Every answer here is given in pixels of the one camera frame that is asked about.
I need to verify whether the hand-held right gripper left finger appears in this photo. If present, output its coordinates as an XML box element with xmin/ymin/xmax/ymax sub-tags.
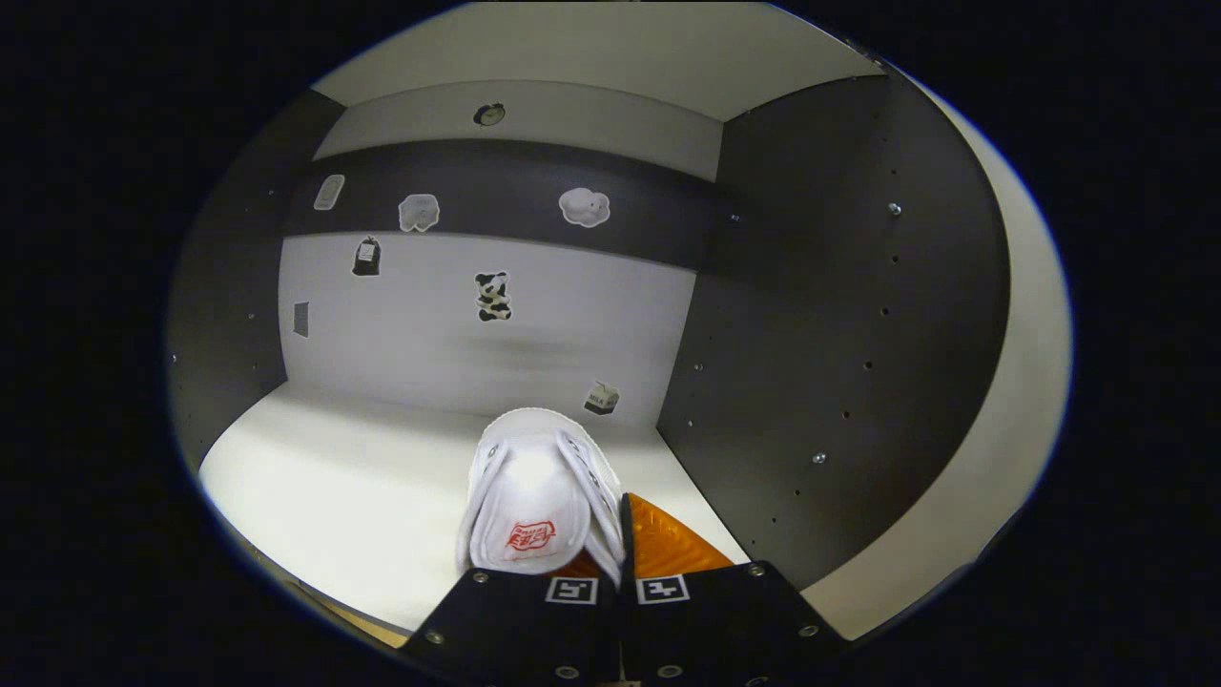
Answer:
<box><xmin>397</xmin><ymin>553</ymin><xmax>623</xmax><ymax>687</ymax></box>

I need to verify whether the white canvas shoe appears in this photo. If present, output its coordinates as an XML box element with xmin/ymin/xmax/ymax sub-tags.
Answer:
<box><xmin>455</xmin><ymin>407</ymin><xmax>626</xmax><ymax>585</ymax></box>

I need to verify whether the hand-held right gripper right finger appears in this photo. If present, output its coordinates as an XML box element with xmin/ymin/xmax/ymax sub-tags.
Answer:
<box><xmin>618</xmin><ymin>491</ymin><xmax>852</xmax><ymax>687</ymax></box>

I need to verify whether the white shoe cabinet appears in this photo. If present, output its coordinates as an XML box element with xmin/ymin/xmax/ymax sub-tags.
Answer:
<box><xmin>164</xmin><ymin>0</ymin><xmax>1014</xmax><ymax>650</ymax></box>

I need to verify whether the white cabinet door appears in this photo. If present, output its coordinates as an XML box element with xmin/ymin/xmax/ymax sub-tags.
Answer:
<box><xmin>801</xmin><ymin>72</ymin><xmax>1074</xmax><ymax>642</ymax></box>

